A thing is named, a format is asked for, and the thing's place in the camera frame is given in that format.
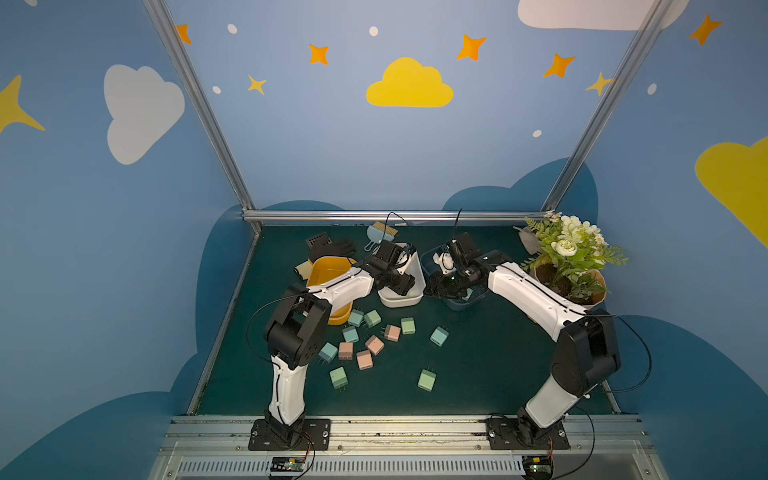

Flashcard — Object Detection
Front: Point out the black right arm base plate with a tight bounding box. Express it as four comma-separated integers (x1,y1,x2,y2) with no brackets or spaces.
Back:
484,415,570,451

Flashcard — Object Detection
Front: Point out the blue plug middle cluster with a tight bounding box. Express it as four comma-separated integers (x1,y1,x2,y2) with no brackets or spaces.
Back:
342,326,359,343

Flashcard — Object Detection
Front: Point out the white storage box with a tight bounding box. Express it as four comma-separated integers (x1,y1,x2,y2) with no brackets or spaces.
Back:
377,242,426,309

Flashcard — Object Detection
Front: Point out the yellow storage box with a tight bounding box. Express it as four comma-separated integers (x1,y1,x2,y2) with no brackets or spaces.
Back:
306,256,353,326

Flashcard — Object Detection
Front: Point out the transparent blue storage box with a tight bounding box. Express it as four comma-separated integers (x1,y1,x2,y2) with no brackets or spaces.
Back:
420,246,488,312

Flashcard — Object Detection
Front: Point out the blue plug left cluster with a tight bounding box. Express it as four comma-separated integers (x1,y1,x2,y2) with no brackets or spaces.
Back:
318,342,338,363

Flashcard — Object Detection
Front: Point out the artificial green white plant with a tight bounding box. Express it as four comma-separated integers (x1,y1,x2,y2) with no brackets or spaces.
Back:
522,211,628,276

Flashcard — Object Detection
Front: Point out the pink plug cluster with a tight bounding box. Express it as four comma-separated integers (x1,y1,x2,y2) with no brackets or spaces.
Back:
365,335,385,355

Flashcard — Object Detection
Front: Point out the pink ribbed flower pot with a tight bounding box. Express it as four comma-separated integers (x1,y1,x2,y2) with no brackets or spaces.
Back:
529,256,608,309

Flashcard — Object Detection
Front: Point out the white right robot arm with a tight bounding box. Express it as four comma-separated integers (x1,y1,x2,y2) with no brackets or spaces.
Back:
425,233,621,438

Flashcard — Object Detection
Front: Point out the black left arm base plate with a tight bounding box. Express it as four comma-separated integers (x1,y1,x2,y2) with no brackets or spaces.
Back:
247,417,332,451

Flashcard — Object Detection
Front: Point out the green plug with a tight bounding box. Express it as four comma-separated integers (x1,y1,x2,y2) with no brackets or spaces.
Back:
401,317,416,335
363,310,382,328
417,369,437,392
329,367,349,390

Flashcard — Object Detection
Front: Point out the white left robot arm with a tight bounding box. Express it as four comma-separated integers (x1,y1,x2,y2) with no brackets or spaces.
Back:
264,240,416,434

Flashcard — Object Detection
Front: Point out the blue plug cluster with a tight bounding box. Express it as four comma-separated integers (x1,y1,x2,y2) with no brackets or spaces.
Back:
318,342,338,363
342,326,359,343

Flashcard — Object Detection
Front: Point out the light blue dustpan brush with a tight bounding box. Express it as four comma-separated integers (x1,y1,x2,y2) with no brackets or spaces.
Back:
364,221,398,252

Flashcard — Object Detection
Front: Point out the aluminium frame rail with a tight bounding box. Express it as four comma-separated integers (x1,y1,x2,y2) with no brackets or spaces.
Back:
243,209,546,223

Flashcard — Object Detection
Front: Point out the pink plug front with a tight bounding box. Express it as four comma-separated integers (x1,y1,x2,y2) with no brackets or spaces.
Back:
356,350,374,371

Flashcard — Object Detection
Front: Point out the black rubber glove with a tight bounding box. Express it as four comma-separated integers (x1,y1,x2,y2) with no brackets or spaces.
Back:
306,232,356,262

